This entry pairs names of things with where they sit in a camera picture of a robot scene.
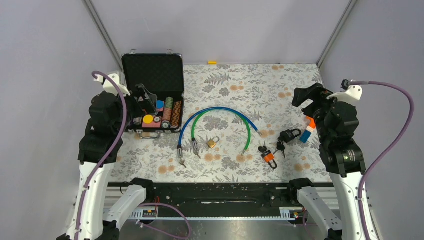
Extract orange white blue toy block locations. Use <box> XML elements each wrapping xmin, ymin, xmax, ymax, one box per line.
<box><xmin>299</xmin><ymin>116</ymin><xmax>316</xmax><ymax>144</ymax></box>

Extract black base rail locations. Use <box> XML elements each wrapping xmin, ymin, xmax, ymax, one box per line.
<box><xmin>107</xmin><ymin>181</ymin><xmax>335</xmax><ymax>220</ymax></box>

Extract orange black padlock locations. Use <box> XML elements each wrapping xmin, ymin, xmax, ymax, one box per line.
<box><xmin>258</xmin><ymin>145</ymin><xmax>278</xmax><ymax>170</ymax></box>

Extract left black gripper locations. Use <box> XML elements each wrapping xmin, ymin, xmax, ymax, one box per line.
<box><xmin>114</xmin><ymin>83</ymin><xmax>157</xmax><ymax>134</ymax></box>

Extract black padlock keys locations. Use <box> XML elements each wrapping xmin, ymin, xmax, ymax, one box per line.
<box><xmin>273</xmin><ymin>140</ymin><xmax>286</xmax><ymax>158</ymax></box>

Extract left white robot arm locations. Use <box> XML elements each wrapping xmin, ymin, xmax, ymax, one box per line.
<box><xmin>58</xmin><ymin>83</ymin><xmax>156</xmax><ymax>240</ymax></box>

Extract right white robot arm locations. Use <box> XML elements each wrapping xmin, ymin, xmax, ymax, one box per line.
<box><xmin>286</xmin><ymin>83</ymin><xmax>379</xmax><ymax>240</ymax></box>

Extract blue cable lock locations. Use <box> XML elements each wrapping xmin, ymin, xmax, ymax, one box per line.
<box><xmin>177</xmin><ymin>106</ymin><xmax>263</xmax><ymax>169</ymax></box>

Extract black poker chip case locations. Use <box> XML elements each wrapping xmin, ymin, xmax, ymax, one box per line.
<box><xmin>121</xmin><ymin>53</ymin><xmax>185</xmax><ymax>134</ymax></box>

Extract floral table mat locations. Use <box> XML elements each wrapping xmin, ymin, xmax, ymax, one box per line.
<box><xmin>110</xmin><ymin>64</ymin><xmax>330</xmax><ymax>183</ymax></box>

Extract small brass padlock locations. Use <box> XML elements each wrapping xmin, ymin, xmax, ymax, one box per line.
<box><xmin>206</xmin><ymin>136</ymin><xmax>220</xmax><ymax>149</ymax></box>

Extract green cable lock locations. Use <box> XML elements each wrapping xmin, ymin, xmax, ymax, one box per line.
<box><xmin>191</xmin><ymin>110</ymin><xmax>252</xmax><ymax>160</ymax></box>

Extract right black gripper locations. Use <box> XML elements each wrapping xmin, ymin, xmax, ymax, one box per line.
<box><xmin>291</xmin><ymin>81</ymin><xmax>338</xmax><ymax>142</ymax></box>

